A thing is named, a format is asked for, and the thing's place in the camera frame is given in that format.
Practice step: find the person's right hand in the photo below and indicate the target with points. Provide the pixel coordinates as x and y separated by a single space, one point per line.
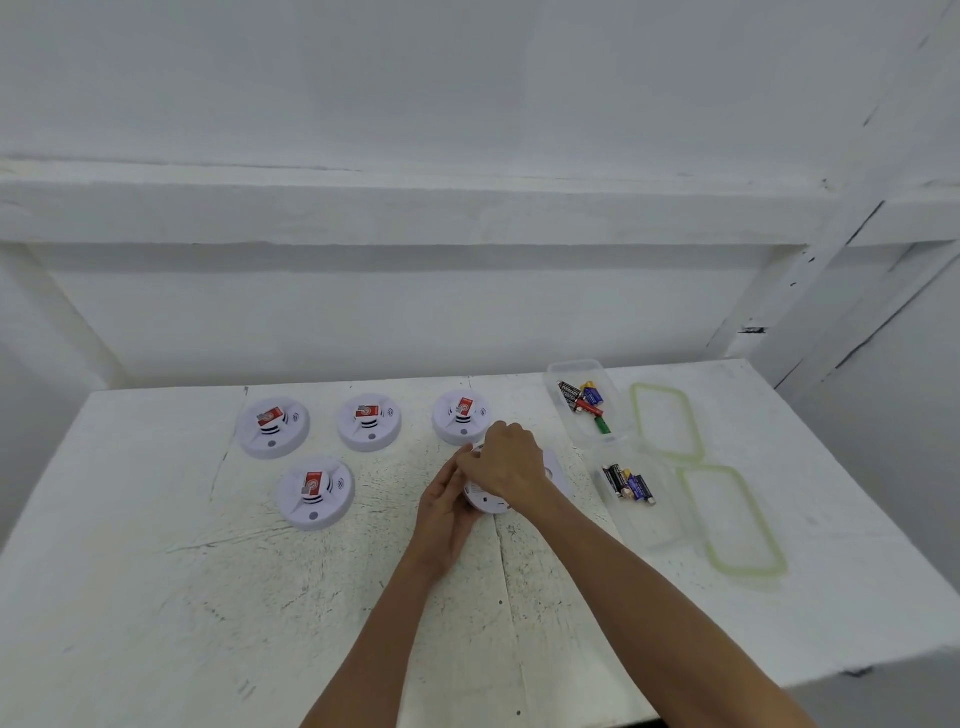
514 465

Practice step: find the person's left forearm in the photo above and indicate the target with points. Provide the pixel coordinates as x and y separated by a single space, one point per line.
379 645

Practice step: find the red cylindrical battery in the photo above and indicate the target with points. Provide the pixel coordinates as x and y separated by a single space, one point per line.
589 409

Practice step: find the clear lid with green seal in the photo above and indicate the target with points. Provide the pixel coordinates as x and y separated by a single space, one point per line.
666 421
731 520

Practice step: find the blue and yellow battery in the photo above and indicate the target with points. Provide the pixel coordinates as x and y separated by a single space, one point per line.
639 488
592 391

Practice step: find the black cylindrical battery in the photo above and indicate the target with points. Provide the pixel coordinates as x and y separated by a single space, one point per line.
623 480
568 392
576 402
610 478

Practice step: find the white wooden post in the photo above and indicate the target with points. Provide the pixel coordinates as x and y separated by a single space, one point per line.
832 217

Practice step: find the person's left hand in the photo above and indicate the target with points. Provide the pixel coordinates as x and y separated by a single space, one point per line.
439 517

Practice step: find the person's right fingers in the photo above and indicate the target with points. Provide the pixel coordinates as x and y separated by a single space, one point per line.
484 454

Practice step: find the white round detector base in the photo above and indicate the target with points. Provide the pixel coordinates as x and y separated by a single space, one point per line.
559 478

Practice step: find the white round smoke detector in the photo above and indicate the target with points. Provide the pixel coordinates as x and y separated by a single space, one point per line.
461 418
486 502
273 427
368 423
315 493

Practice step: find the clear plastic container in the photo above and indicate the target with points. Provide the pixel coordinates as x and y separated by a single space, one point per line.
645 499
583 401

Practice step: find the person's left thumb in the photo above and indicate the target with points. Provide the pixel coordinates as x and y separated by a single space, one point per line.
452 471

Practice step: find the red block battery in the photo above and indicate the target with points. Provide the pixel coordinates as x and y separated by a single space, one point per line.
270 418

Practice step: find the person's right forearm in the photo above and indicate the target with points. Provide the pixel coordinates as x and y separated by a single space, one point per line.
645 615

